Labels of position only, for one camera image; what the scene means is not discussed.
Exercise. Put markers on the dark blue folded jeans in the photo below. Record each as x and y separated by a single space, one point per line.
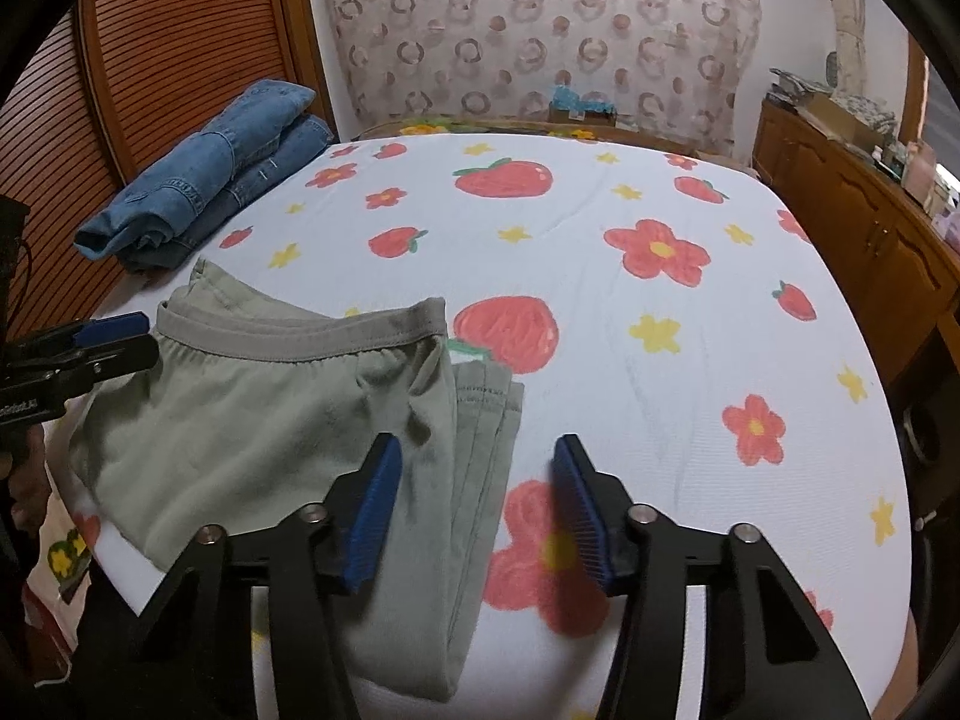
251 184

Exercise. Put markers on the wooden sideboard cabinet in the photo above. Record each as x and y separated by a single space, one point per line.
855 232

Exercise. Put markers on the white floral bed sheet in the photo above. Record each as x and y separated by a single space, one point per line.
600 360

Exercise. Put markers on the pink box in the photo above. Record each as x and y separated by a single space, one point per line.
919 172

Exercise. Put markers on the grey-green pants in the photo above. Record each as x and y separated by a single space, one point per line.
247 420

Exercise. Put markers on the cardboard box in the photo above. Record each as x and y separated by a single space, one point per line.
840 120

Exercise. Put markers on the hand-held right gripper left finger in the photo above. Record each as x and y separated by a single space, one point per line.
371 517

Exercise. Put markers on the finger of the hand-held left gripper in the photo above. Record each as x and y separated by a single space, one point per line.
124 356
112 327

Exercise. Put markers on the wooden louvred wardrobe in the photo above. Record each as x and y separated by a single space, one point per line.
135 60

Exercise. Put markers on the black round appliance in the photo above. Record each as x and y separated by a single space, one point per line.
922 439

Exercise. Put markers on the light blue folded jeans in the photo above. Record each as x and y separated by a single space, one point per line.
202 157

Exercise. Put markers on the blue toy at bed head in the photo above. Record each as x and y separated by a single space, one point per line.
581 103

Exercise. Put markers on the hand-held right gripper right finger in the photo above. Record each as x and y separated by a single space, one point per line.
581 517

